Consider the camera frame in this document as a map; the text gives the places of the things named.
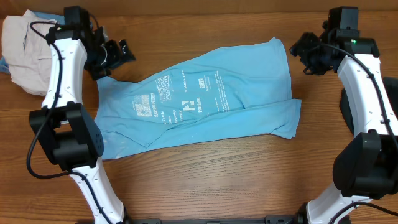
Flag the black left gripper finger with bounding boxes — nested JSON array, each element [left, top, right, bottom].
[[90, 67, 111, 80], [119, 39, 136, 62]]

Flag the beige pants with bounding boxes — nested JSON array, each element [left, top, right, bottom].
[[1, 10, 57, 96]]

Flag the light blue printed t-shirt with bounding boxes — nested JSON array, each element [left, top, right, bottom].
[[95, 38, 301, 159]]

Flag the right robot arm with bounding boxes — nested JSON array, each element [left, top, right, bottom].
[[290, 7, 397, 223]]

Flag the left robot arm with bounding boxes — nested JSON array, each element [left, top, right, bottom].
[[26, 6, 136, 223]]

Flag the black folded garment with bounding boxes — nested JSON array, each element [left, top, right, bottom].
[[340, 77, 398, 133]]

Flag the blue denim jeans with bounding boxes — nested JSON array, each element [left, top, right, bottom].
[[1, 11, 65, 74]]

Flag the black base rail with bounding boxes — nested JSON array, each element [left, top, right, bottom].
[[126, 215, 308, 224]]

